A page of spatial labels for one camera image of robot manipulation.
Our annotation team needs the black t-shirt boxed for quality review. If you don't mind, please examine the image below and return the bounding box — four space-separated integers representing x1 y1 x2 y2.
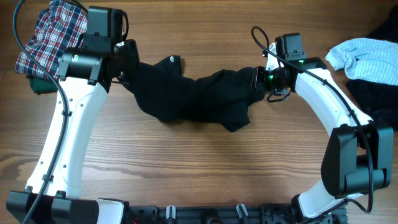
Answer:
119 55 265 132

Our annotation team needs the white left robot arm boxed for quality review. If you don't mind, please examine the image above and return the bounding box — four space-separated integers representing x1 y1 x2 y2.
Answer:
6 39 139 223

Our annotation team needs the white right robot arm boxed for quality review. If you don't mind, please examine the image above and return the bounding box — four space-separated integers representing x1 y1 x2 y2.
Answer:
251 57 394 223

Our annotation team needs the plaid folded shirt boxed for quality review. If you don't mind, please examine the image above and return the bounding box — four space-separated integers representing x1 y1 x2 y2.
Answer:
25 0 87 76

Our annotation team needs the green folded garment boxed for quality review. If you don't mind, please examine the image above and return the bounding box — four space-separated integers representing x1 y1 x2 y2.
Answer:
29 77 58 95

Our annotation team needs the light blue striped shirt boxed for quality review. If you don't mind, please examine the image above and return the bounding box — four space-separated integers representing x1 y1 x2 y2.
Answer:
325 38 397 86

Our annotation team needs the dark navy garment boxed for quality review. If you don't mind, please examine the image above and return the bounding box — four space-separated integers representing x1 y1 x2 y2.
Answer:
346 6 397 131

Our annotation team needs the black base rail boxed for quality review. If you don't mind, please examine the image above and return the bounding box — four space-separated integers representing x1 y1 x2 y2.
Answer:
124 203 348 224

